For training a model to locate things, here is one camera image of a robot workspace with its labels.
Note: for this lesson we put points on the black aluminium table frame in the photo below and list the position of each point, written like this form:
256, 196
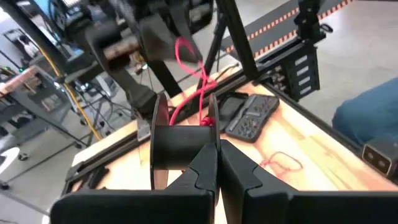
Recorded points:
239, 46

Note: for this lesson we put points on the black screwdriver bit case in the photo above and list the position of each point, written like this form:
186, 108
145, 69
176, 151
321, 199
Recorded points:
252, 118

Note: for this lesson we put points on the side table on casters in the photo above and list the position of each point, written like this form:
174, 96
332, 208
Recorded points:
37, 102

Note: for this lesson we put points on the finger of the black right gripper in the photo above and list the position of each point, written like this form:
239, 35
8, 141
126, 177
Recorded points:
130, 84
168, 43

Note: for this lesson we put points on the black slanted pole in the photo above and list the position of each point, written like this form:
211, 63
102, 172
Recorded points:
34, 37

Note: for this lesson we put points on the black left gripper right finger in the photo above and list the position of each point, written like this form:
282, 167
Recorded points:
264, 205

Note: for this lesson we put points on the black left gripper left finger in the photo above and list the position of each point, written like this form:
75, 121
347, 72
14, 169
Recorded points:
174, 205

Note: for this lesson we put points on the small black stereo camera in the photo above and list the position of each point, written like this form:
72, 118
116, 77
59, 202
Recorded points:
381, 158

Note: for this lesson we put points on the floor lamp with round base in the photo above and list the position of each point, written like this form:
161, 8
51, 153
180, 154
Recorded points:
7, 158

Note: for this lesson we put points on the blue rounded fabric object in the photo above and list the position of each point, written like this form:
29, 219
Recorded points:
370, 109

